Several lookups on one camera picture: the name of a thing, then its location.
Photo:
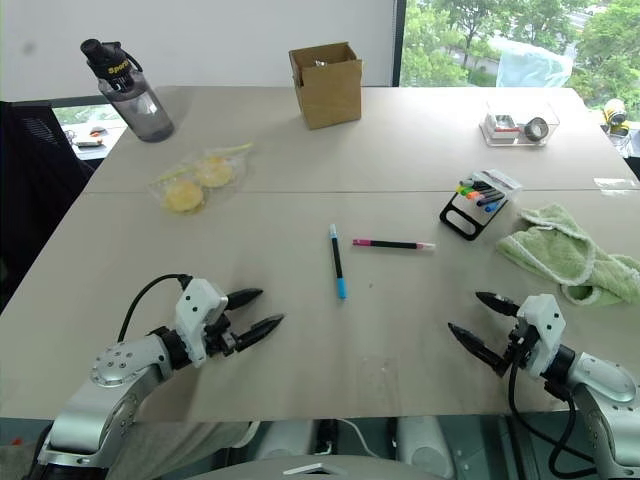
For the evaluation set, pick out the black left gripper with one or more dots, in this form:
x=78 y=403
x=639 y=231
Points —
x=222 y=337

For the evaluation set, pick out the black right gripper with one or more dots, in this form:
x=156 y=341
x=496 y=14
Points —
x=520 y=347

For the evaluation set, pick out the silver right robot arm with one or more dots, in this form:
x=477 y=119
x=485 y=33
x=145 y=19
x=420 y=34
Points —
x=607 y=395

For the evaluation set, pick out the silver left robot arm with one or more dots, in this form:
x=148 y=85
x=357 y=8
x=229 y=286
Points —
x=115 y=372

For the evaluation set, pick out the light-blue-capped black pen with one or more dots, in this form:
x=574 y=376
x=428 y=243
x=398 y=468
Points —
x=337 y=262

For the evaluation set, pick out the black marker set holder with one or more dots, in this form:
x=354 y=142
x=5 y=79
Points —
x=462 y=217

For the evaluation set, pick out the purple-capped black pen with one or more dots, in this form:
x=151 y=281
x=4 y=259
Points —
x=481 y=202

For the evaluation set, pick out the pink-capped black pen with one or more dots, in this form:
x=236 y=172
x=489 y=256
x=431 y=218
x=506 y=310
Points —
x=392 y=244

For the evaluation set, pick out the green highlighter marker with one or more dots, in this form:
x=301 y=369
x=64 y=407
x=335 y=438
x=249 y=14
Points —
x=468 y=192

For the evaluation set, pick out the clear tray with tape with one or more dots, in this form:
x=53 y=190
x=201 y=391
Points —
x=517 y=125

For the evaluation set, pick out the brown cardboard box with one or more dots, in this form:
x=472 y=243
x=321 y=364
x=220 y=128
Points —
x=330 y=95

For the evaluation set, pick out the green towel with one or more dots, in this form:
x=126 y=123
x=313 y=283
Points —
x=560 y=245

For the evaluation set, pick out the grey rounded robot leg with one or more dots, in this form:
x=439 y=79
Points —
x=287 y=440
x=425 y=445

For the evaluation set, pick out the round yellow bread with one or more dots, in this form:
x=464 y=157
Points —
x=184 y=197
x=214 y=171

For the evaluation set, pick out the clear zip bag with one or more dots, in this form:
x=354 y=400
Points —
x=200 y=177

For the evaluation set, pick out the red and white small item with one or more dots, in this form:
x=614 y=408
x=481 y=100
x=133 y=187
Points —
x=505 y=125

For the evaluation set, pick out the grey tape roll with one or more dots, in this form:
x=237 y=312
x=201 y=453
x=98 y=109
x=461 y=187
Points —
x=537 y=129

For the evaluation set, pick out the grey sports water bottle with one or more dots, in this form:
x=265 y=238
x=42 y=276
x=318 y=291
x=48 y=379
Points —
x=137 y=105

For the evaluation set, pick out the yellow and black object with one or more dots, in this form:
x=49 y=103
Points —
x=616 y=115

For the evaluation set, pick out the light blue plastic bag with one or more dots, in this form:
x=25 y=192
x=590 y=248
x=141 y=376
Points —
x=532 y=65

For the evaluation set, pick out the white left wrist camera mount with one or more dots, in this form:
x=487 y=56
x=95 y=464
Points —
x=197 y=310

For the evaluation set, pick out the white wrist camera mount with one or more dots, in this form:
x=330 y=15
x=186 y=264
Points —
x=545 y=325
x=197 y=310

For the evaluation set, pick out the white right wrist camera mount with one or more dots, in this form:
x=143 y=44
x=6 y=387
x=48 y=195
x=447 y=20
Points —
x=545 y=325

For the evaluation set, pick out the black window frame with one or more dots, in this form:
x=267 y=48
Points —
x=399 y=42

